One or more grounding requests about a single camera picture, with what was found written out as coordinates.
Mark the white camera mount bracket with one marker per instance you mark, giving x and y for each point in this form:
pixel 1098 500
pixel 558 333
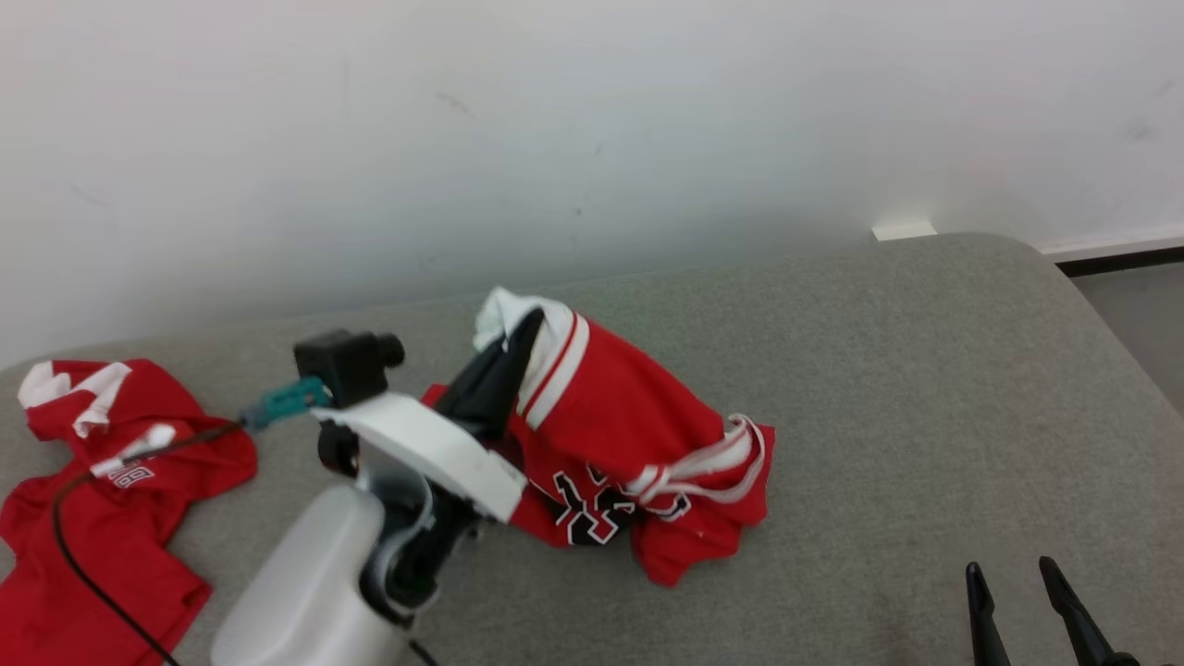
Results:
pixel 435 449

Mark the white baseboard strip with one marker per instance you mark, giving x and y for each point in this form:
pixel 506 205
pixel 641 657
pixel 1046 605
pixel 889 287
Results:
pixel 1110 245

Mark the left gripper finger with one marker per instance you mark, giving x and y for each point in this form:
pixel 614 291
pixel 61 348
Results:
pixel 472 393
pixel 520 361

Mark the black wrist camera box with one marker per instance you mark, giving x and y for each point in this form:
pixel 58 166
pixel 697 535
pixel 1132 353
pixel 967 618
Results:
pixel 344 365

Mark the red shirt with white hem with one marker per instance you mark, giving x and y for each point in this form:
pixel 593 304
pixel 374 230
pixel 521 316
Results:
pixel 92 536

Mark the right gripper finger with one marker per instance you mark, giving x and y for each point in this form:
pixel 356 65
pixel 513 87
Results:
pixel 1078 620
pixel 984 620

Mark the small white wall block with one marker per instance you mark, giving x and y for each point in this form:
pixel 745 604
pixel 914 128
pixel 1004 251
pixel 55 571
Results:
pixel 904 230

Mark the red basketball jersey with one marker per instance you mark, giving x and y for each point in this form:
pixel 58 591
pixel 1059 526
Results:
pixel 629 398

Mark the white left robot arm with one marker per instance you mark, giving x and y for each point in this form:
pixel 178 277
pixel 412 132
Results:
pixel 296 592

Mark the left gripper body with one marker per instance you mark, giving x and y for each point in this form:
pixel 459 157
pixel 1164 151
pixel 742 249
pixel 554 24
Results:
pixel 435 546

